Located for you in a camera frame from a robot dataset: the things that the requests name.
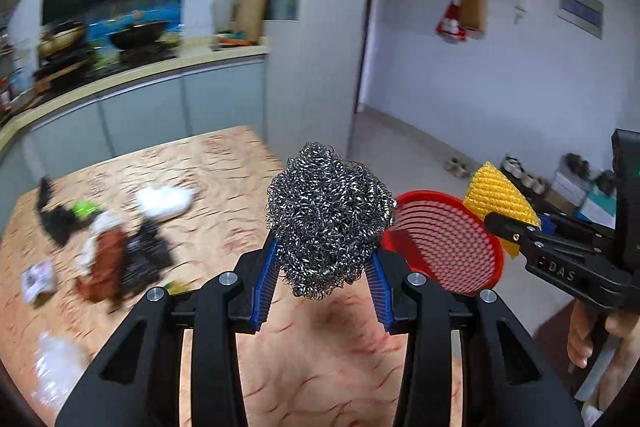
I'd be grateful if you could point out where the hanging red bag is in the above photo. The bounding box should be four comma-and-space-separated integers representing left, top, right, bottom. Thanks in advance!
435, 0, 468, 42

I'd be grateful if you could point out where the white plastic bottle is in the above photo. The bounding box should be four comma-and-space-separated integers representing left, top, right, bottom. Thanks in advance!
212, 0, 232, 35

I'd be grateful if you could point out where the person's right hand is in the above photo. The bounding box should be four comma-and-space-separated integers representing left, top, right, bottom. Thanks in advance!
567, 301, 640, 415

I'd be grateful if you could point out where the black wok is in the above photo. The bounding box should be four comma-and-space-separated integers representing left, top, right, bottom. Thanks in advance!
107, 21, 172, 52

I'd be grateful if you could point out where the shiny black plastic bag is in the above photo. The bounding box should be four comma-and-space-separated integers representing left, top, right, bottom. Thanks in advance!
117, 219, 176, 303

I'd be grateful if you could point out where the white mesh cloth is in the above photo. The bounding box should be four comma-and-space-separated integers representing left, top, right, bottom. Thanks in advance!
75, 212, 126, 273

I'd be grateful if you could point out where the grey wall panel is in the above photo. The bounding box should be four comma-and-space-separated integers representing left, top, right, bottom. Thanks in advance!
556, 0, 605, 40

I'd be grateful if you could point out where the white plastic bag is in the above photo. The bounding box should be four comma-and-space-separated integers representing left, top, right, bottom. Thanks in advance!
136, 184, 198, 223

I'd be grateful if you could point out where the red plastic basket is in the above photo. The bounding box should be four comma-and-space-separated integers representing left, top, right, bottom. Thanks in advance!
382, 190, 505, 297

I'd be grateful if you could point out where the kitchen counter with cabinets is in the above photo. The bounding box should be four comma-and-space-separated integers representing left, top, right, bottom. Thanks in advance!
0, 39, 271, 188

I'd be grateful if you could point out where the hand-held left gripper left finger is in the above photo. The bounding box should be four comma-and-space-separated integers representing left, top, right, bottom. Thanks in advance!
55, 234, 281, 427

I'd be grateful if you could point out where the steel wool scourer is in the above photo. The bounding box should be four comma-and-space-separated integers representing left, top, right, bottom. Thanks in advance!
267, 141, 398, 303

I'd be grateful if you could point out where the matte black plastic bag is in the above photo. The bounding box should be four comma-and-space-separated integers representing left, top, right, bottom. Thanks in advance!
36, 177, 81, 248

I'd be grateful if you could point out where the row of shoes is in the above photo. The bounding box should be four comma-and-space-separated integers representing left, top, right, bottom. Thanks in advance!
502, 156, 548, 195

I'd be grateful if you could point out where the yellow knitted dishcloth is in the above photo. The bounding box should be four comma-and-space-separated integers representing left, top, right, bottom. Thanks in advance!
462, 162, 542, 260

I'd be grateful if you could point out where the dark door frame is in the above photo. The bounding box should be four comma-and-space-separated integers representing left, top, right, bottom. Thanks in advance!
352, 0, 383, 115

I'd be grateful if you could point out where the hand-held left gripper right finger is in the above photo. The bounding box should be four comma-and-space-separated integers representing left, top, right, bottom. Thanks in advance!
367, 252, 586, 427

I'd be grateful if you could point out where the gas stove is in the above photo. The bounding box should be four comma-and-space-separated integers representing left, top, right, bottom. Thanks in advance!
32, 42, 181, 82

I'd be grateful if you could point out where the small printed packet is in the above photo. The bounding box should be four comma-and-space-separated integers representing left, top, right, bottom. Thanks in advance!
20, 259, 57, 308

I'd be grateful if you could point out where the white cardboard box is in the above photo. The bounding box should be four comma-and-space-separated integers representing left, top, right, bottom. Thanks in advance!
551, 169, 593, 202

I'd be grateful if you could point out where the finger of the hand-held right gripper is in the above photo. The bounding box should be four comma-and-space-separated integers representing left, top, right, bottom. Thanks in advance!
539, 213, 617, 253
482, 211, 632, 310

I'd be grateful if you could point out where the hanging brown paper bag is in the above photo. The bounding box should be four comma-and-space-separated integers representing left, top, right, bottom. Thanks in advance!
459, 0, 488, 38

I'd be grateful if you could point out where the wooden cutting board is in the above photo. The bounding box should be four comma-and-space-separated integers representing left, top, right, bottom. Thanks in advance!
234, 0, 275, 45

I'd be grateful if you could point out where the pair of light slippers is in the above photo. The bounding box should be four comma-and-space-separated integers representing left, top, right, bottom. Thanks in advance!
446, 157, 473, 178

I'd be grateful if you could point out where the tan frying pan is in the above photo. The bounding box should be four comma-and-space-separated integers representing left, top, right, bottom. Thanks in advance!
39, 22, 88, 58

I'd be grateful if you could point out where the green wrapper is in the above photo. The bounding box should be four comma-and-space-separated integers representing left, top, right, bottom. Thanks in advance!
70, 202, 103, 220

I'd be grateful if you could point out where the clear plastic bag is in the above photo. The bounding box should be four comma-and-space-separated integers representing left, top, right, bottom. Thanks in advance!
31, 332, 88, 408

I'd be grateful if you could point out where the brown plastic bag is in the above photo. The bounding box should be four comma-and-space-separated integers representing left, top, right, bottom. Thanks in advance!
75, 227, 128, 303

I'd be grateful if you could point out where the white and teal box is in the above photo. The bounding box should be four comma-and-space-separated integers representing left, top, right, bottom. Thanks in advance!
582, 187, 618, 230

